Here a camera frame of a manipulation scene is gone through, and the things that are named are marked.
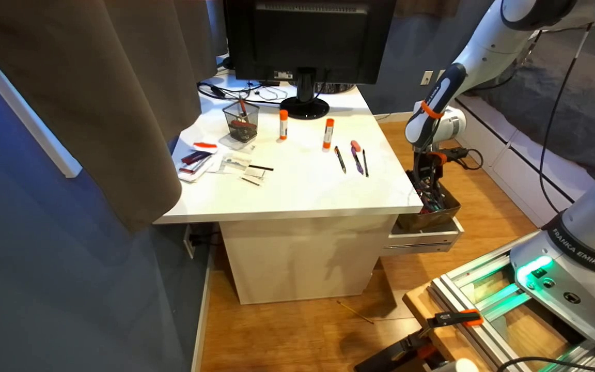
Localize brown organizer box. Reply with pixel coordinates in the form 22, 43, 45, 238
394, 167, 463, 234

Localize monitor cables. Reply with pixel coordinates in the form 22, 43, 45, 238
197, 70, 299, 104

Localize clear plastic bag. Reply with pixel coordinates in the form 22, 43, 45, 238
218, 151, 276, 190

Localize aluminium profile base frame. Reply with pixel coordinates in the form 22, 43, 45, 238
427, 228, 595, 372

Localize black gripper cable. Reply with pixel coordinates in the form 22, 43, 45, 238
440, 144, 485, 171

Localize white drawer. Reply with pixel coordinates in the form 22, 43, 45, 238
379, 167, 466, 258

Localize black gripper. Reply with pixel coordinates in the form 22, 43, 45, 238
410, 146, 450, 210

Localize black computer monitor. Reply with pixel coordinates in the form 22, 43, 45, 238
221, 0, 396, 122

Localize orange white glue stick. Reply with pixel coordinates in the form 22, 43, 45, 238
320, 116, 337, 151
276, 106, 291, 143

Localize white window trim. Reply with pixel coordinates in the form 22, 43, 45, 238
0, 29, 84, 181

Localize wooden board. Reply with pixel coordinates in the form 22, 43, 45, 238
403, 282, 500, 372

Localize black ballpoint pen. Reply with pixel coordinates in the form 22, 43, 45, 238
333, 144, 350, 175

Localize black mesh pen cup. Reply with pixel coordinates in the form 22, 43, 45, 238
221, 98, 261, 144

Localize orange black clamp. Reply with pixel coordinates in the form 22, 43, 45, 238
356, 308, 485, 372

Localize white desk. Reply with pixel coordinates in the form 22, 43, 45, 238
152, 68, 425, 305

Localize orange cable strap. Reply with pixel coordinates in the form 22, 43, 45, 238
418, 98, 445, 122

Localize thick black cable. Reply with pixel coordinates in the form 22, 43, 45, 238
493, 352, 595, 372
536, 22, 595, 216

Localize brown curtain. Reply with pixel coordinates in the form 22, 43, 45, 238
0, 0, 221, 234

